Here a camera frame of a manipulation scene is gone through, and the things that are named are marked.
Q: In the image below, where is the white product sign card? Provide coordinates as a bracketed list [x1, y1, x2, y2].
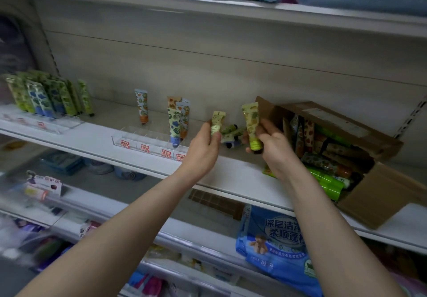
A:
[26, 170, 63, 197]

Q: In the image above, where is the perforated shelf upright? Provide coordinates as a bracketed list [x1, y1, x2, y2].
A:
[394, 95, 427, 140]

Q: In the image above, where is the blue flat box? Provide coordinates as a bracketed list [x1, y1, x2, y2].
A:
[40, 150, 85, 176]

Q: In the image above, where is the round blue item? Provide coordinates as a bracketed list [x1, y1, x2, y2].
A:
[114, 166, 147, 182]

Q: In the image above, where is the yellow-green patterned cream tube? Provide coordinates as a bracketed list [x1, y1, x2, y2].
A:
[242, 102, 265, 155]

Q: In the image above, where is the person's left forearm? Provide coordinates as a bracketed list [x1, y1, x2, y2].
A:
[16, 166, 201, 297]

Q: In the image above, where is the clear acrylic shelf divider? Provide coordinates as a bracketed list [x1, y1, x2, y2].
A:
[0, 105, 84, 135]
[112, 126, 189, 162]

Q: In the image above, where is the pile of patterned cream tubes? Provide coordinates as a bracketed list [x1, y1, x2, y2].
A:
[282, 115, 366, 202]

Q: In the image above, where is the floral tube with orange cap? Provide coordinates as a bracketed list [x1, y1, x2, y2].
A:
[134, 89, 149, 125]

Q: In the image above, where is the row of green floral tubes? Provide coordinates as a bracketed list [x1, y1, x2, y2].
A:
[2, 70, 95, 118]

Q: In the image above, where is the person's right hand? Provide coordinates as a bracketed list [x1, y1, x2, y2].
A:
[244, 119, 303, 182]

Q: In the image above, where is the person's left hand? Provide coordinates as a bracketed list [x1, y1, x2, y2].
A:
[180, 122, 222, 182]

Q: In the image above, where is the blue laundry detergent bag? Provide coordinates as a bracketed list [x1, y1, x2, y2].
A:
[236, 205, 323, 297]

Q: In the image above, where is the brown cardboard box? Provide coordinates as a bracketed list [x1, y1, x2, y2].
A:
[255, 96, 427, 230]

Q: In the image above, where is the small white-blue cream tube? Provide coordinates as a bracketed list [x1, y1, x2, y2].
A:
[221, 127, 247, 149]

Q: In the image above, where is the white metal shelf board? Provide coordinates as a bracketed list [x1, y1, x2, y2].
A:
[0, 98, 427, 255]
[0, 173, 301, 297]
[0, 0, 427, 38]

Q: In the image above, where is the round grey-blue item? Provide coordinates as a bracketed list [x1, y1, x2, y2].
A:
[83, 159, 115, 176]

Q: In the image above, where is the yellow floral tube blue cap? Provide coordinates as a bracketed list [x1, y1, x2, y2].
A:
[167, 107, 182, 148]

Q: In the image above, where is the small pale yellow tube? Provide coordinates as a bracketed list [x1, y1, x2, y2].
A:
[210, 111, 227, 136]

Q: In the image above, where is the brown grid-patterned box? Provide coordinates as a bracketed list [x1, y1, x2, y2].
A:
[188, 189, 246, 221]

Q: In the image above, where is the blue-orange floral cream tube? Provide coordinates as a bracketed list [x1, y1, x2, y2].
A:
[176, 99, 191, 140]

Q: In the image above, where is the person's right forearm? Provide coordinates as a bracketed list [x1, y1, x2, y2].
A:
[283, 164, 408, 297]

